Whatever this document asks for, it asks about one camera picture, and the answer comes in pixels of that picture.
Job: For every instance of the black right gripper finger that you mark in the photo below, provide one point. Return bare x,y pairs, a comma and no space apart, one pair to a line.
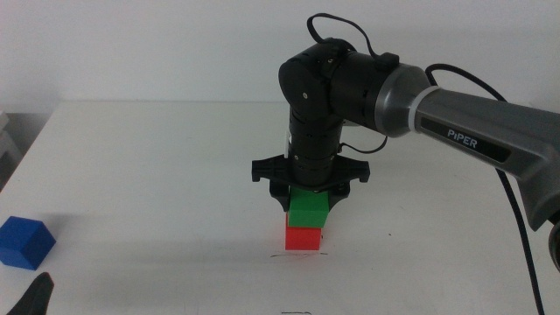
282,199
336,198

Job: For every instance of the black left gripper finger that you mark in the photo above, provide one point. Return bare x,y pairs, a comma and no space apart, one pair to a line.
37,297

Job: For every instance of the green cube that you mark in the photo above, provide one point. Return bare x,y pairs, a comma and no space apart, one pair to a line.
308,209

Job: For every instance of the red cube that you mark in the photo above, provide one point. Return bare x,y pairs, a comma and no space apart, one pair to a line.
303,240

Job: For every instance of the blue cube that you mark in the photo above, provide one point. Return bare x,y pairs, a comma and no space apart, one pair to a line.
24,242

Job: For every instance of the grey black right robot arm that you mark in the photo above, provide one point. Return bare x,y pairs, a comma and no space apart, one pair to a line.
350,96

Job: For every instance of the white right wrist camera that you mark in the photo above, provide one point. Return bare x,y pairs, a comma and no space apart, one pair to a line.
288,144

